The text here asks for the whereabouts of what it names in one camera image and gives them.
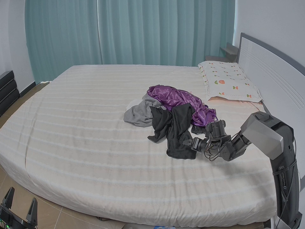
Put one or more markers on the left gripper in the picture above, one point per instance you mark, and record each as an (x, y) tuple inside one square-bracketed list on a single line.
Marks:
[(12, 219)]

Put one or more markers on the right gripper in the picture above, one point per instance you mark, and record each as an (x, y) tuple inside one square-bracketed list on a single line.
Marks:
[(200, 145)]

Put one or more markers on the black garment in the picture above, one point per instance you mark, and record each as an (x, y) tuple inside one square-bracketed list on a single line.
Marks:
[(177, 127)]

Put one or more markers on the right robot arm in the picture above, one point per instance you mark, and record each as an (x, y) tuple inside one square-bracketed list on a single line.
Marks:
[(283, 151)]

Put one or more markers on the bed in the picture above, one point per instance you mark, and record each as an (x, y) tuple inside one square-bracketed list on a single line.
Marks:
[(78, 137)]

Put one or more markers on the dark grey lace garment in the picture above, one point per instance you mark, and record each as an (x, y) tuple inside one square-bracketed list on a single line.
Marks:
[(197, 129)]

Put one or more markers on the purple satin garment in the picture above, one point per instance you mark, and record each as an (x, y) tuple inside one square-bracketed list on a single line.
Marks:
[(171, 96)]

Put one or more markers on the white garment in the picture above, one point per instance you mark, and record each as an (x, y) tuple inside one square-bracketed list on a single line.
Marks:
[(133, 103)]

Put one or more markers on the white printed pillow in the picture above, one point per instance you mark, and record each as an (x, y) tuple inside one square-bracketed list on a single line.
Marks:
[(227, 80)]

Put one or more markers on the grey bedside table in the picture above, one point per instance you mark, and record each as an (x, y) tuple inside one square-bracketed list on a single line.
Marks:
[(228, 52)]

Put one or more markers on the black chest of drawers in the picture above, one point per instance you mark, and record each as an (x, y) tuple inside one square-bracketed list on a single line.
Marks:
[(7, 92)]

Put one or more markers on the blue-green curtain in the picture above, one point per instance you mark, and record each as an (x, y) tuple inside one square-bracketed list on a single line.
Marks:
[(166, 25), (62, 32)]

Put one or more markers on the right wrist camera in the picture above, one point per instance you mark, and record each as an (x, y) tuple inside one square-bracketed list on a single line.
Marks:
[(216, 129)]

